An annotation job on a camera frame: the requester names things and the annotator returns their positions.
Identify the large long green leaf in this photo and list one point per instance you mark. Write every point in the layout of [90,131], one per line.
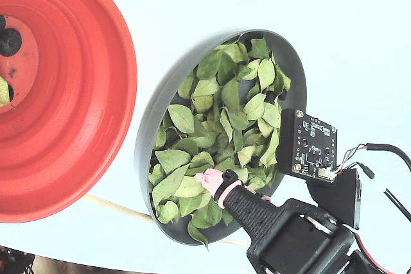
[3,92]

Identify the red ribbed plastic cup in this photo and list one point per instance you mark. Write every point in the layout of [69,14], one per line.
[80,94]

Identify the green leaves pile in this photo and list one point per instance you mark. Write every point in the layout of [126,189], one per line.
[180,116]

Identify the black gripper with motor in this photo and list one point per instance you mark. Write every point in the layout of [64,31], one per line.
[279,222]

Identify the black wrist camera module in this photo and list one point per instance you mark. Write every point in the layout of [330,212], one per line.
[316,145]

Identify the black mesh object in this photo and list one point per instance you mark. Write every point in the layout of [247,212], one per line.
[13,261]

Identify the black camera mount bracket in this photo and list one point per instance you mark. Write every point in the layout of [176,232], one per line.
[340,200]

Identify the dark grey round bowl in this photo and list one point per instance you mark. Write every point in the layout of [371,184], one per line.
[295,72]

